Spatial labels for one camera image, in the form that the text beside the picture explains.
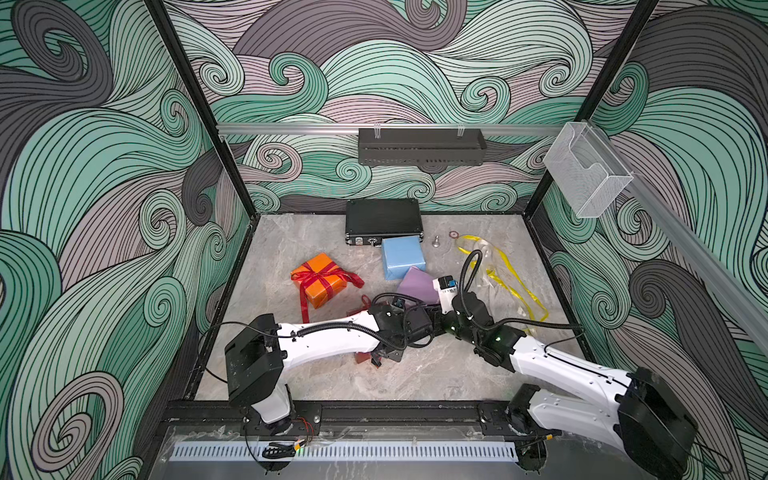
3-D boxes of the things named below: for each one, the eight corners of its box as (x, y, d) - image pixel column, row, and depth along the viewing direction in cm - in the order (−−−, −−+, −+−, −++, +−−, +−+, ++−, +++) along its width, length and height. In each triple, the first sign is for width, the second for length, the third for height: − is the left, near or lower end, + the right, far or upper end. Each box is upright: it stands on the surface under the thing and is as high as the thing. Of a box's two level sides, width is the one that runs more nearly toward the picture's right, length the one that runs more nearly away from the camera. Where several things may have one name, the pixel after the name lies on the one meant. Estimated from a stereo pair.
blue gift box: (382, 283, 101) (383, 271, 95) (382, 247, 111) (382, 235, 106) (424, 283, 101) (426, 271, 95) (419, 247, 111) (422, 235, 106)
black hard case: (344, 248, 111) (342, 238, 107) (348, 206, 126) (347, 196, 122) (421, 248, 111) (423, 238, 107) (416, 206, 126) (418, 196, 122)
